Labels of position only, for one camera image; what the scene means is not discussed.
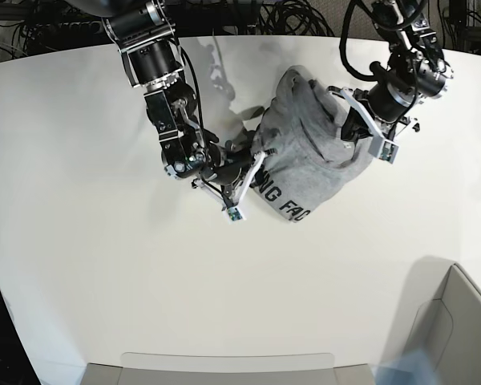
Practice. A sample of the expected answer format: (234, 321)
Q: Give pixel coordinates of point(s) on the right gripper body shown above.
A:
(229, 173)

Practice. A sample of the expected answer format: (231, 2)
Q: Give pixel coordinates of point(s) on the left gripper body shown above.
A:
(383, 107)

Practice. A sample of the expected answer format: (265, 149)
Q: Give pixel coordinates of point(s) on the grey T-shirt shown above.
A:
(310, 163)

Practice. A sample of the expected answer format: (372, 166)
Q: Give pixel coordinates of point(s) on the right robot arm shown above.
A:
(154, 60)

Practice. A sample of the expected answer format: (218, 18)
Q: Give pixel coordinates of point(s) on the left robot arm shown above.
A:
(416, 69)

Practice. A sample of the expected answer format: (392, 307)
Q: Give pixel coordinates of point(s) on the grey bin right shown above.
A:
(444, 345)

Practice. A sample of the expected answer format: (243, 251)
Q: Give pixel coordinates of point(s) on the grey tray bottom edge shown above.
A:
(137, 368)

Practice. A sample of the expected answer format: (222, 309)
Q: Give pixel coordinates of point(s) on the blue translucent object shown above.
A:
(405, 367)

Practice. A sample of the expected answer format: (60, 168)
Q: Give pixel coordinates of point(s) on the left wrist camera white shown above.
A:
(383, 149)

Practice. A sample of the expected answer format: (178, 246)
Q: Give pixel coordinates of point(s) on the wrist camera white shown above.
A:
(383, 149)
(234, 214)

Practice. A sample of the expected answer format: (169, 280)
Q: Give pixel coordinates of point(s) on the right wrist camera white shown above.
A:
(234, 214)

